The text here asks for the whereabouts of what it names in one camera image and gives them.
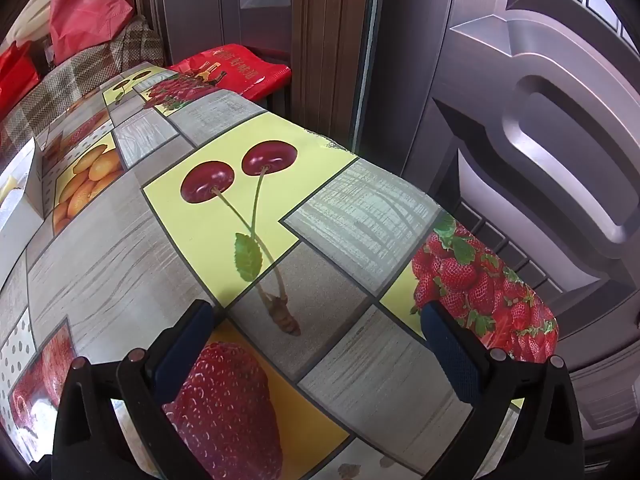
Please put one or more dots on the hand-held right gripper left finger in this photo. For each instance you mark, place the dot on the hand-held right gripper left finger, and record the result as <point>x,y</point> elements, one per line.
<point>185,355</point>

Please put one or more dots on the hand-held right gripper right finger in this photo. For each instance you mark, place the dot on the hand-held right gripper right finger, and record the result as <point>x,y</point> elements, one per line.
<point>450,355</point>

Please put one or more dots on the white cardboard tray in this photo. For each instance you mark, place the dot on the white cardboard tray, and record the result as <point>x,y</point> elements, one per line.
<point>15,210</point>

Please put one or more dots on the fruit print tablecloth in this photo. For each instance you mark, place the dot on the fruit print tablecloth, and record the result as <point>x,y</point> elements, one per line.
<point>125,260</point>

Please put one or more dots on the brown metal door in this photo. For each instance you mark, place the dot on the brown metal door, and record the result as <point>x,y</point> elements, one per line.
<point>210,5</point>
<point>525,160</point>

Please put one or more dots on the red printed plastic bag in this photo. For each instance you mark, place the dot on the red printed plastic bag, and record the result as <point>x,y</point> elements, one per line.
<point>235,67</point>

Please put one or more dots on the plaid covered bench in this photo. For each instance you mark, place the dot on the plaid covered bench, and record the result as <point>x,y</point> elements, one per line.
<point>65,85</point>

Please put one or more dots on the red tote bag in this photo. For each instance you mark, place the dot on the red tote bag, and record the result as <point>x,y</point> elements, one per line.
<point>15,75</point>

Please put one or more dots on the pinkish red fabric bag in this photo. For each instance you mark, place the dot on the pinkish red fabric bag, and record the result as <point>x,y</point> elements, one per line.
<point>90,15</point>

